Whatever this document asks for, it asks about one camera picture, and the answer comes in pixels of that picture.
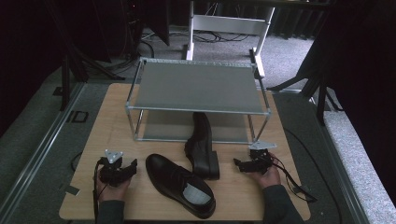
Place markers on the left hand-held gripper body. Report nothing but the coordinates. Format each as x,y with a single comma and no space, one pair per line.
109,169

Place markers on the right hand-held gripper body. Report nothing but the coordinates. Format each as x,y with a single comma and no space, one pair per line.
260,160

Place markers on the black leather shoe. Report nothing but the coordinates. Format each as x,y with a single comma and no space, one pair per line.
177,183
200,146

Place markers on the grey metal shoe rack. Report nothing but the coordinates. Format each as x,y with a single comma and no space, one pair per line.
199,85

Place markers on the person's left hand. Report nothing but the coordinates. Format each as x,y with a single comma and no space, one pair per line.
113,190

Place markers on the person's right hand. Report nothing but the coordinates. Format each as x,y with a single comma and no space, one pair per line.
269,177

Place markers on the grey tape strip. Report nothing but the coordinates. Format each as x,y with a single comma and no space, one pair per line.
71,189

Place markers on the black metal stand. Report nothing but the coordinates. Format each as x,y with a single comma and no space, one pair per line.
320,93
66,84

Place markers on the black floor bracket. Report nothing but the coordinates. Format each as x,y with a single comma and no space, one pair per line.
77,116

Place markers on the aluminium floor rail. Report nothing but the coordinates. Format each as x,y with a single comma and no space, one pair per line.
341,174
40,146

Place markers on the white desk frame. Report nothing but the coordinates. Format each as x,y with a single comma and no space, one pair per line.
227,24

